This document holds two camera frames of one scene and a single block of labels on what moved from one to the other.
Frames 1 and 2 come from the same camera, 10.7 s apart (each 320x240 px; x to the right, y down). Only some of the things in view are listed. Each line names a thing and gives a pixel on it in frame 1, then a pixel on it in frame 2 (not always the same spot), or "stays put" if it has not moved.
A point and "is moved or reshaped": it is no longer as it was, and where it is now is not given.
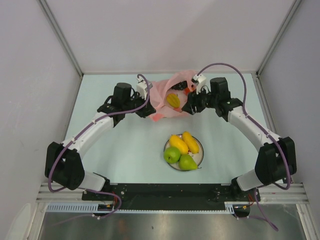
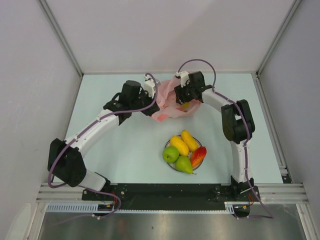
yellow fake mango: (191, 143) stays put
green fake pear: (186, 162) is moved or reshaped
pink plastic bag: (167, 95) stays put
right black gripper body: (202, 101) -> (186, 92)
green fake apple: (171, 154) stays put
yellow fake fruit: (176, 141) stays put
